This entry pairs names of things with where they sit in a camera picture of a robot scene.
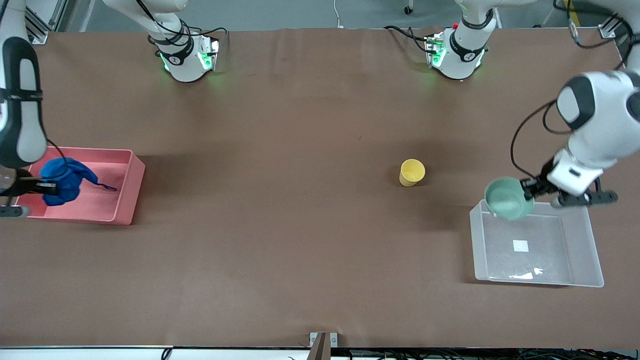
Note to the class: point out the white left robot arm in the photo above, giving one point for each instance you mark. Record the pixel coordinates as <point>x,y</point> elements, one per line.
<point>457,65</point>

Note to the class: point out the silver base connector plate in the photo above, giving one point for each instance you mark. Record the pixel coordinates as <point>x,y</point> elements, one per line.
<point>434,45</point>
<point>212,47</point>

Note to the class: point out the silver left base connector plate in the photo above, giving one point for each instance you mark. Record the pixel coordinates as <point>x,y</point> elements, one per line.
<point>434,45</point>

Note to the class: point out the pink plastic bin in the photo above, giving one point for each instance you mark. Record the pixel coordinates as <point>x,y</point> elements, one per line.
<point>107,202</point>

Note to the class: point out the metal mount bracket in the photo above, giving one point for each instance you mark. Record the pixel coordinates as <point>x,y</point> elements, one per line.
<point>322,345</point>

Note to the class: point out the blue cloth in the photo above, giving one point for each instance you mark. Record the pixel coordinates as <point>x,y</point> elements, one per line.
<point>70,189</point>

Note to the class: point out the aluminium frame profile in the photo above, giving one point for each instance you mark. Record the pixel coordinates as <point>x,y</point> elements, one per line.
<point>610,31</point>
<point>40,32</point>

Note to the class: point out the clear plastic bin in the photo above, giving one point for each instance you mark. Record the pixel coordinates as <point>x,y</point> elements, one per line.
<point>580,245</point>

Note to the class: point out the brown table cover sheet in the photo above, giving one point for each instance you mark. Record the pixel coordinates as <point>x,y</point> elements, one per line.
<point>300,225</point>

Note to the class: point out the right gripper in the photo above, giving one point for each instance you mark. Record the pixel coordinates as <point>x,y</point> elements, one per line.
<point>20,187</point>

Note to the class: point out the yellow cup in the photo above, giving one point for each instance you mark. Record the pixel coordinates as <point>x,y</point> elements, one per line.
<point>411,172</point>

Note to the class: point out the green bowl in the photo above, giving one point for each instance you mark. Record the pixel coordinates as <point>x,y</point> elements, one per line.
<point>507,200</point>

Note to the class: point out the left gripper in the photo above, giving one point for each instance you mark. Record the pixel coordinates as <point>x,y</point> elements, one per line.
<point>541,185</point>

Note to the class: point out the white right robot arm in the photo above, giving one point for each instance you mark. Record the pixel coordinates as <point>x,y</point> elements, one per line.
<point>187,67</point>

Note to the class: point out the white label sticker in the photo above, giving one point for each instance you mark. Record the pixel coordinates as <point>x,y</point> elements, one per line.
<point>520,245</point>

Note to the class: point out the silver right base connector plate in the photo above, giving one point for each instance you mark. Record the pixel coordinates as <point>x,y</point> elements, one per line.
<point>212,47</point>

